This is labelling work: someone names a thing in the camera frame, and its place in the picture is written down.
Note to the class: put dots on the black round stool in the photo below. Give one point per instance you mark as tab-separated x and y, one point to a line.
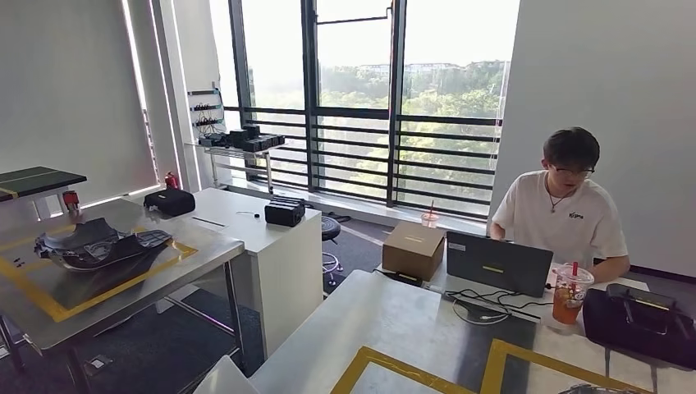
329	228

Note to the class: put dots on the silver hubcap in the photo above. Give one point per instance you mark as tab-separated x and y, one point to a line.
598	390

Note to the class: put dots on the black soft bag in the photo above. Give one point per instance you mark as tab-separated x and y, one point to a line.
636	326

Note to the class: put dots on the black window railing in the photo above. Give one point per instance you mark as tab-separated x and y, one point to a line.
353	114

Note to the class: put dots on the barrier post with red head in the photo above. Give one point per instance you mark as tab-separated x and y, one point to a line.
70	200

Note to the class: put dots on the green top table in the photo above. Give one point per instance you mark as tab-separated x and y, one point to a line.
38	180

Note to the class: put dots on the thin black strip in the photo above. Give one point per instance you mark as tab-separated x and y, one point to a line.
208	221

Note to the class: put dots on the white desk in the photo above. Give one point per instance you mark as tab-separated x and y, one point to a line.
282	272
609	283

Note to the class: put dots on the wall power strip rack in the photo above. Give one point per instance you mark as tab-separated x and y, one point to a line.
204	107

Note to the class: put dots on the red fire extinguisher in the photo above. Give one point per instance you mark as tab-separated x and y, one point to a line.
171	180

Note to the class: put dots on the black charger box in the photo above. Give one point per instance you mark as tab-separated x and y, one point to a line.
211	141
242	136
269	141

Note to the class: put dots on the white curved body panel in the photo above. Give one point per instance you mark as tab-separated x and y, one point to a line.
225	379

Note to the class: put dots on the clear drink cup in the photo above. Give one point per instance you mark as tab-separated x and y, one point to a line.
429	219

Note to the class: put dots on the orange drink cup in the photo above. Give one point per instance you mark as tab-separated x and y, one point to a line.
570	299

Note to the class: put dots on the person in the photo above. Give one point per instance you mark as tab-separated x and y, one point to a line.
565	217

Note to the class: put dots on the black carry case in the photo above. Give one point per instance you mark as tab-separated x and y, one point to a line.
169	202

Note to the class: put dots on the black equipment box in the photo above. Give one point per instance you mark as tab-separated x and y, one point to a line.
284	213

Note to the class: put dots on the steel side table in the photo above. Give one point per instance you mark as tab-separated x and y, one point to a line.
239	154

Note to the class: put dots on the brown cardboard box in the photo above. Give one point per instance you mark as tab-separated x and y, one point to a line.
413	251

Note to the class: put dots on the yellow tape frame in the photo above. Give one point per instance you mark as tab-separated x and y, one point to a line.
503	359
54	310

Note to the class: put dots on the dark grey laptop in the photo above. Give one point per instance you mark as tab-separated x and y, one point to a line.
497	266

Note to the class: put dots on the black grey car part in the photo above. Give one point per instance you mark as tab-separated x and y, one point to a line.
98	247

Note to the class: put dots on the steel workbench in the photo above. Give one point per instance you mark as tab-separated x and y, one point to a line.
380	326

